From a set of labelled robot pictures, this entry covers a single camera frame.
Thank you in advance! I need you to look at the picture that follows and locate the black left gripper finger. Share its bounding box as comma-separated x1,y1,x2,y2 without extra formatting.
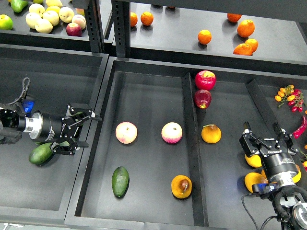
50,135,89,155
62,103,102,129

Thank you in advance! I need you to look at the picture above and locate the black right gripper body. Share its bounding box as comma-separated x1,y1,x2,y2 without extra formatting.
259,138,298,182

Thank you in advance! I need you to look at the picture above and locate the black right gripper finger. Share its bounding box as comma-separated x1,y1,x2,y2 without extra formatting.
239,122,271,157
272,122,299,153

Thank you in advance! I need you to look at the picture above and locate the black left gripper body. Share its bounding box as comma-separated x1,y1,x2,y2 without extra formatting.
18,111,72,143

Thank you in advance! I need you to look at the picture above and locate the dark green avocado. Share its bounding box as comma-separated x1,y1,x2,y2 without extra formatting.
111,166,130,198

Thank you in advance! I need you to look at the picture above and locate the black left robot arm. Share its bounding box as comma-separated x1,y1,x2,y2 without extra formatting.
0,100,102,155

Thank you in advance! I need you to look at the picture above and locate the green avocado lower right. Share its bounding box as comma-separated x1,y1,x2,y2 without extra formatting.
59,138,77,147

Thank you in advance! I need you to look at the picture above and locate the yellow pear upper right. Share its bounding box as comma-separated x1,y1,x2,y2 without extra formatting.
245,154,262,168

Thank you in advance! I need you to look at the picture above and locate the yellow pear far right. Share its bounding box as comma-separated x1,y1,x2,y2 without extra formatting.
260,164,302,184

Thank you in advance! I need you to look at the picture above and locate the light green avocado front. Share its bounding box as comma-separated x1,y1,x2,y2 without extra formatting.
28,143,53,165

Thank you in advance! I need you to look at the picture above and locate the yellow pear lower right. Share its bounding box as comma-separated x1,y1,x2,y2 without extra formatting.
244,172,268,193

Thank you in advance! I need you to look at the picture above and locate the pale yellow pear front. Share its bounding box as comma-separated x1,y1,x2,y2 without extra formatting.
35,19,53,34

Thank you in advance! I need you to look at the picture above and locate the pale yellow pear centre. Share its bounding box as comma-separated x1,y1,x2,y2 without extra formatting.
43,11,59,26

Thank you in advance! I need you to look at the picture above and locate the pale yellow pear left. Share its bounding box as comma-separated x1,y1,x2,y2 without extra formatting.
25,12,41,29

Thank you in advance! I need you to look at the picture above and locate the red chili pepper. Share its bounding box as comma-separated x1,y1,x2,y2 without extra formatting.
293,115,307,139

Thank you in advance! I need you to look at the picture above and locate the black divider right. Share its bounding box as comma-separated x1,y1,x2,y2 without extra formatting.
245,79,307,192

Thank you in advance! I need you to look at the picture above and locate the cherry tomato bunch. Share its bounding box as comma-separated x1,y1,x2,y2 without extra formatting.
274,85,306,113

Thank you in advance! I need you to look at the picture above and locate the pink peach left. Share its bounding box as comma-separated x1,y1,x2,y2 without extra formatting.
115,122,138,144

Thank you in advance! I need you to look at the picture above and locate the pink peach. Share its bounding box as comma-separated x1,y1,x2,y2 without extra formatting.
115,122,138,144
161,122,183,144

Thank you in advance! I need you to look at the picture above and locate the black left tray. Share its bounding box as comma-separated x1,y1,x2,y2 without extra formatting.
0,45,108,224

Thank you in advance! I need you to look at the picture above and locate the black tray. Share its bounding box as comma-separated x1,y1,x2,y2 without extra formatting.
0,45,108,224
65,57,307,230

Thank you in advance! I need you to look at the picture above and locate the dark red apple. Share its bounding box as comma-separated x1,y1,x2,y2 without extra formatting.
194,90,212,109

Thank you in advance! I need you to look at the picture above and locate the bright red apple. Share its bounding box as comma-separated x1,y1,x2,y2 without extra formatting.
195,70,216,91

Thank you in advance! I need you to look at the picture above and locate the pink peach right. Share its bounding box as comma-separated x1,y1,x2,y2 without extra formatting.
161,122,183,144

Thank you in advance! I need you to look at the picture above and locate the red apple on shelf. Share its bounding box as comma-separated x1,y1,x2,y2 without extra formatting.
66,23,82,37

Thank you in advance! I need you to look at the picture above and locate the black centre tray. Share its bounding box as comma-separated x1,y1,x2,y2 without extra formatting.
65,57,307,230

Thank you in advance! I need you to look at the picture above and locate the pale peach on shelf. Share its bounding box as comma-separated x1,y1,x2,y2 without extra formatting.
71,14,86,30

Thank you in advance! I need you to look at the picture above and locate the orange front right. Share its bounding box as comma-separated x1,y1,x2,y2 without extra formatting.
233,43,253,56

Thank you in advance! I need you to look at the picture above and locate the orange right small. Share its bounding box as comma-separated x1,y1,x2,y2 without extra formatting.
245,38,259,53

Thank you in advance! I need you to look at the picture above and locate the yellow lemon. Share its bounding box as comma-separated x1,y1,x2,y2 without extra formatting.
46,5,60,13

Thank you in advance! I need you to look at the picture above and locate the large orange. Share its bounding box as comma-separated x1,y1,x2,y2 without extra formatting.
237,19,255,38

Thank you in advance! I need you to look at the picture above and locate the orange shelf centre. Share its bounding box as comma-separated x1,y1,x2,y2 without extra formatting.
198,30,212,45

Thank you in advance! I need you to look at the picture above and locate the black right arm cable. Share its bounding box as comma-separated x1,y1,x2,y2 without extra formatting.
241,193,276,230

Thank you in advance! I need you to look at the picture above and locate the black shelf post left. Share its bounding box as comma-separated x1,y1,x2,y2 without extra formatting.
72,0,105,53

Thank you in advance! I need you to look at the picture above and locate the black shelf post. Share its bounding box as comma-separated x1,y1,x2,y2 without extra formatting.
72,0,105,53
111,0,130,58

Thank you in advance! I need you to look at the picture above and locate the orange cut by post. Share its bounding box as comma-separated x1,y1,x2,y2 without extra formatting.
130,12,138,27

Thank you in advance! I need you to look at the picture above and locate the black shelf post right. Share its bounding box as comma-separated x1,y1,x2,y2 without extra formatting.
111,0,130,58

